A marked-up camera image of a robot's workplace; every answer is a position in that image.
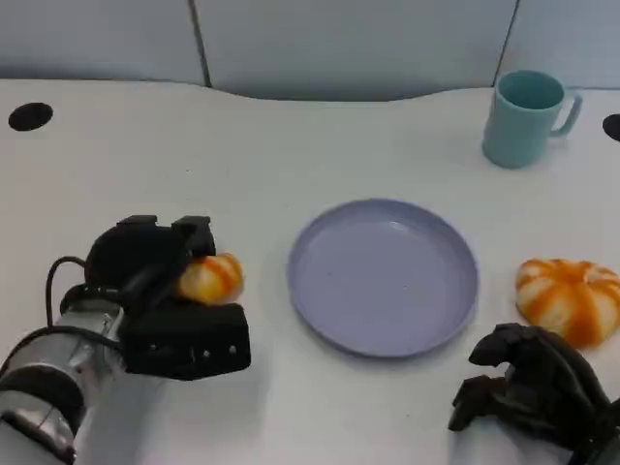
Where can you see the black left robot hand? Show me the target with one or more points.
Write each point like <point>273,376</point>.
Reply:
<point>131,257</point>

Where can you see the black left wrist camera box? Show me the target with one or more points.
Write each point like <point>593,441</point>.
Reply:
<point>189,344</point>

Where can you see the pale green mug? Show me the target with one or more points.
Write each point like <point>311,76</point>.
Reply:
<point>518,131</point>

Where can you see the lilac plate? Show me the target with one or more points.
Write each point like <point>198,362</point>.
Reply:
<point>382,281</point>

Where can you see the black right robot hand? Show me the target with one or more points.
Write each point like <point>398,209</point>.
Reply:
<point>547,387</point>

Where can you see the orange and white bread roll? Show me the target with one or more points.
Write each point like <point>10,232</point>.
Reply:
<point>213,278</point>
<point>567,298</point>

